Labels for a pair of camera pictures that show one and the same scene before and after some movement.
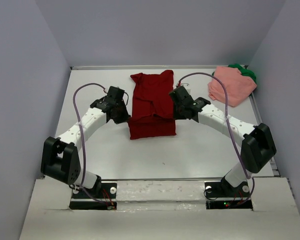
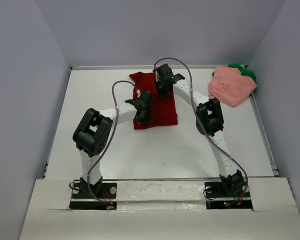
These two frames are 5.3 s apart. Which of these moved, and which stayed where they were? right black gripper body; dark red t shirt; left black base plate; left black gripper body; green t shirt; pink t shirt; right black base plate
Moved: right black gripper body; left black gripper body; dark red t shirt
Stayed: green t shirt; pink t shirt; left black base plate; right black base plate
